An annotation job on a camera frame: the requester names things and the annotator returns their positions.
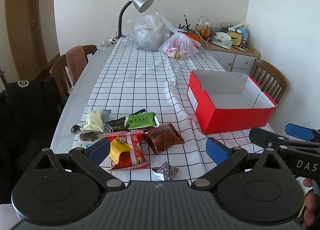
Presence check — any pale yellow snack packet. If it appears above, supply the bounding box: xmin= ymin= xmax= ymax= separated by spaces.
xmin=80 ymin=108 xmax=105 ymax=133

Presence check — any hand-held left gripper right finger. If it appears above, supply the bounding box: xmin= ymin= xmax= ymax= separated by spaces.
xmin=191 ymin=137 xmax=288 ymax=191

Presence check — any dark red foil snack packet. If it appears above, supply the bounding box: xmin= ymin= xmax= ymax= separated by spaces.
xmin=143 ymin=123 xmax=185 ymax=155

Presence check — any green snack packet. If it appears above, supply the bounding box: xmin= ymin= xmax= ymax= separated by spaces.
xmin=124 ymin=110 xmax=160 ymax=131

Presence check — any wooden chair with black seat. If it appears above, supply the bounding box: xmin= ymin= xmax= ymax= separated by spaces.
xmin=250 ymin=59 xmax=288 ymax=104

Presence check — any yellow tissue box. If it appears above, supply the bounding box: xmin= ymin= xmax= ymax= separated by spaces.
xmin=227 ymin=31 xmax=244 ymax=45

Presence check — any black jacket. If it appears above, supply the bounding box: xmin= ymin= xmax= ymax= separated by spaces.
xmin=0 ymin=80 xmax=68 ymax=205

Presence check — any large clear plastic bag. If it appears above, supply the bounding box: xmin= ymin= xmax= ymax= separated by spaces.
xmin=127 ymin=13 xmax=175 ymax=51

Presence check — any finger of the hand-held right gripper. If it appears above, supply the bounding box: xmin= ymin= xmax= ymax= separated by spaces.
xmin=249 ymin=127 xmax=320 ymax=151
xmin=285 ymin=123 xmax=320 ymax=143

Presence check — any chocolate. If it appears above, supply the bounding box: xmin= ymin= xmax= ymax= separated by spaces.
xmin=77 ymin=131 xmax=99 ymax=142

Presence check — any silver desk lamp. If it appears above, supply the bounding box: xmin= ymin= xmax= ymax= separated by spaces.
xmin=111 ymin=0 xmax=155 ymax=42

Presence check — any orange green container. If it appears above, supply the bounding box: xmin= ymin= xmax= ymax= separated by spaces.
xmin=175 ymin=28 xmax=202 ymax=50

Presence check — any white green tissue box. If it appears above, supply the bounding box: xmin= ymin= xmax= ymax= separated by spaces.
xmin=212 ymin=32 xmax=235 ymax=50

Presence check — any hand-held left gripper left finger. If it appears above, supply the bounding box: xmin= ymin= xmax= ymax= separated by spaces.
xmin=35 ymin=137 xmax=125 ymax=192

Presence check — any white cabinet with wooden top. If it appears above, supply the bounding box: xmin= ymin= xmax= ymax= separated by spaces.
xmin=200 ymin=37 xmax=262 ymax=73

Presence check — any brown wooden door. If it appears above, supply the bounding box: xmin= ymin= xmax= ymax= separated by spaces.
xmin=5 ymin=0 xmax=54 ymax=80

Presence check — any clear bag with pink contents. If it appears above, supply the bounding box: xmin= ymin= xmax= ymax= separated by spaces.
xmin=159 ymin=31 xmax=202 ymax=60

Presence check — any blue patterned box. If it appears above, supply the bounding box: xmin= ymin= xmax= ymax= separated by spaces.
xmin=236 ymin=27 xmax=250 ymax=47

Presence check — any amber liquid bottle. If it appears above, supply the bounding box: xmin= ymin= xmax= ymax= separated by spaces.
xmin=201 ymin=21 xmax=213 ymax=42

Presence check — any white cardboard box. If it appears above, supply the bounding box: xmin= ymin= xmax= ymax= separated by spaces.
xmin=187 ymin=70 xmax=278 ymax=135

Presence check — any person's right hand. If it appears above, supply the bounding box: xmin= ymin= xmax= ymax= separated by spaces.
xmin=298 ymin=177 xmax=320 ymax=228

